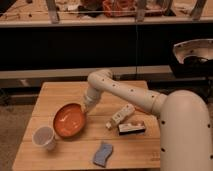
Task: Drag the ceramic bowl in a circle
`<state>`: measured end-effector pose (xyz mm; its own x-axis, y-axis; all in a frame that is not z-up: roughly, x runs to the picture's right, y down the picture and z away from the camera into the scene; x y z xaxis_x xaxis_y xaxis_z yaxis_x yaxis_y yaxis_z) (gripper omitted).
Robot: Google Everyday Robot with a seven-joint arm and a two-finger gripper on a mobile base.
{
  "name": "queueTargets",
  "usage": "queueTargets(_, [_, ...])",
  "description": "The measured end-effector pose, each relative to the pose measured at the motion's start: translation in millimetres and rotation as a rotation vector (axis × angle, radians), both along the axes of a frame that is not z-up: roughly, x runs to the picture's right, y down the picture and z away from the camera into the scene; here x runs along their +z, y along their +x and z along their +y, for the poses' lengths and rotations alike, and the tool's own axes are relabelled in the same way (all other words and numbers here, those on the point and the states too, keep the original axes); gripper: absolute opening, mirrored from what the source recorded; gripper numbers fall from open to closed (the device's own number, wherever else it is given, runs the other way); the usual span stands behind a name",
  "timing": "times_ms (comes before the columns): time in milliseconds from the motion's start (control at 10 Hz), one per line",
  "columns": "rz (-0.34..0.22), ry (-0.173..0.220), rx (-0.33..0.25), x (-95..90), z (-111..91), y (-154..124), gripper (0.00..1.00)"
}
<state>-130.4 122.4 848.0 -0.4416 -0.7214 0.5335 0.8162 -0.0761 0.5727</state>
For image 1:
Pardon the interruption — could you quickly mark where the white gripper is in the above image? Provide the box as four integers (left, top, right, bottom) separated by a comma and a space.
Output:
83, 87, 102, 113

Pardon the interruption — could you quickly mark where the orange ceramic bowl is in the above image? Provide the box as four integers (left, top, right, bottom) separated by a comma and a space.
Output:
53, 103, 86, 138

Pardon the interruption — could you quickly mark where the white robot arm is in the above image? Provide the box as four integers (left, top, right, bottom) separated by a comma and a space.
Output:
84, 69, 213, 171

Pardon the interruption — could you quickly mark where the black and white eraser block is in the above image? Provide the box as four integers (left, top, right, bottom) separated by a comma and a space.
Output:
118, 121, 146, 135

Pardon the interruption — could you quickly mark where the blue sponge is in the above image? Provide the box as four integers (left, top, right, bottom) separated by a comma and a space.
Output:
93, 142, 113, 167

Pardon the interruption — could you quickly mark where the white plastic cup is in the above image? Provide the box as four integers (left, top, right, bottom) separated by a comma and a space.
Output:
32, 126, 56, 151

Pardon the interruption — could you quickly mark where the orange basket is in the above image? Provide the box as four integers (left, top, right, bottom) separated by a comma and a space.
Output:
102, 0, 136, 17

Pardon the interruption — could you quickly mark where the silver metal dome housing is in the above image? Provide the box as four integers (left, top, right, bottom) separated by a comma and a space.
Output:
170, 38, 213, 78

